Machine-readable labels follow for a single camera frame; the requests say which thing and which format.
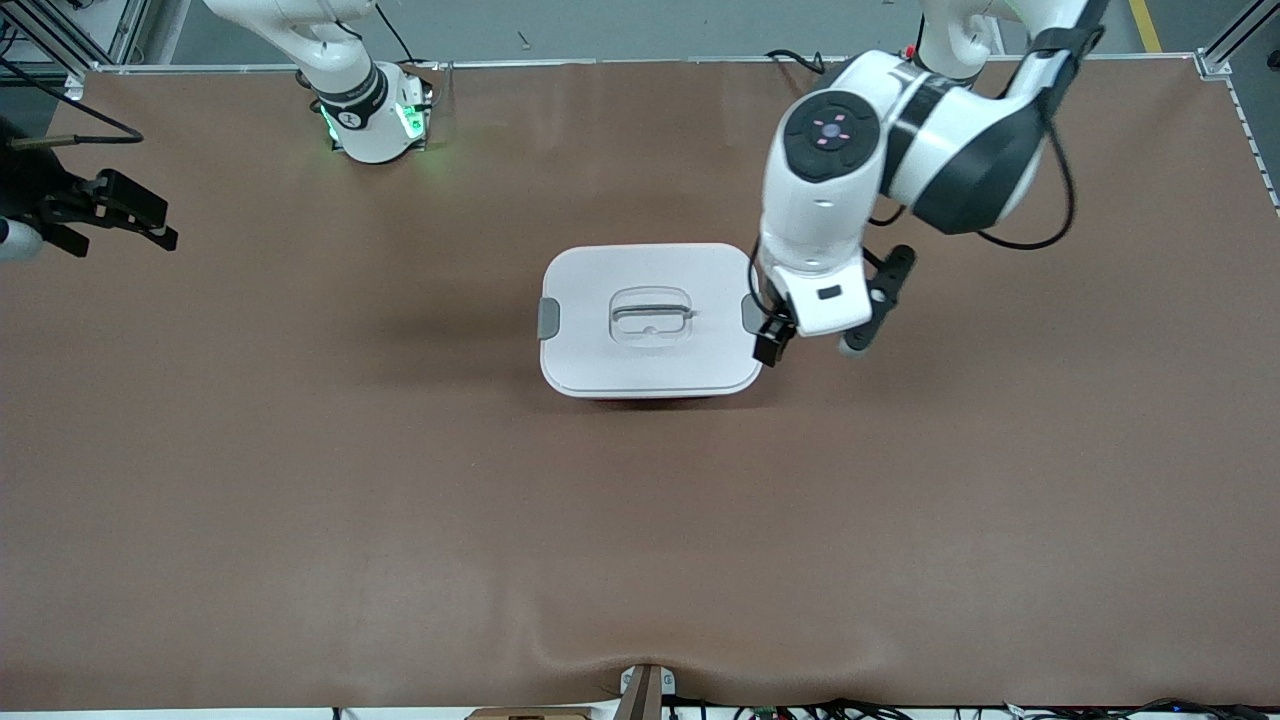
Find white box lid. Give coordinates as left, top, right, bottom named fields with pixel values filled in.
left=538, top=243, right=766, bottom=399

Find brown table mat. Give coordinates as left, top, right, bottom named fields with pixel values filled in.
left=0, top=55, right=1280, bottom=713

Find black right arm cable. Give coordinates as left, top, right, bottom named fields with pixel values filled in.
left=0, top=55, right=144, bottom=151

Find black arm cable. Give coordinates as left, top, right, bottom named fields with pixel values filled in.
left=865, top=30, right=1077, bottom=251
left=0, top=55, right=144, bottom=151

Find aluminium frame struts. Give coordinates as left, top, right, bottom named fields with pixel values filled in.
left=0, top=0, right=151, bottom=79

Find black left base cable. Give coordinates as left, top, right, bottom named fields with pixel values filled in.
left=765, top=48, right=851, bottom=81

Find black base cable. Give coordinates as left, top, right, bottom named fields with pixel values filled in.
left=375, top=0, right=441, bottom=71
left=765, top=48, right=851, bottom=81

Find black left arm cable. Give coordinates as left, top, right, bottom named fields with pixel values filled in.
left=865, top=30, right=1077, bottom=251

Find silver table edge rail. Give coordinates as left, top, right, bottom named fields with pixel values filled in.
left=90, top=52, right=1206, bottom=76

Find black right base cable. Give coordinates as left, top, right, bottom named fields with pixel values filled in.
left=375, top=0, right=441, bottom=71

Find metal table clamp bracket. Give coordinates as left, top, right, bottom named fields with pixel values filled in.
left=617, top=663, right=677, bottom=720

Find aluminium table side rail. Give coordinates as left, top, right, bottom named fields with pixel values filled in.
left=1225, top=78, right=1280, bottom=216

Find aluminium frame post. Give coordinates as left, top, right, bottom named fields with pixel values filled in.
left=1195, top=0, right=1280, bottom=83

